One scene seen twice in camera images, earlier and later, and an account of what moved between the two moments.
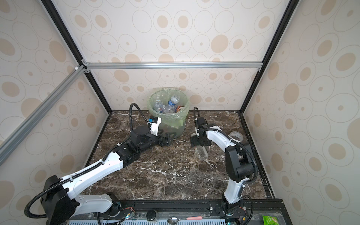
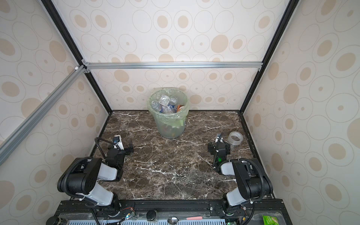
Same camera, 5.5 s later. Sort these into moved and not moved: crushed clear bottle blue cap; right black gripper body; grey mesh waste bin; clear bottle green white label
Moved: right black gripper body; clear bottle green white label
Not moved: crushed clear bottle blue cap; grey mesh waste bin
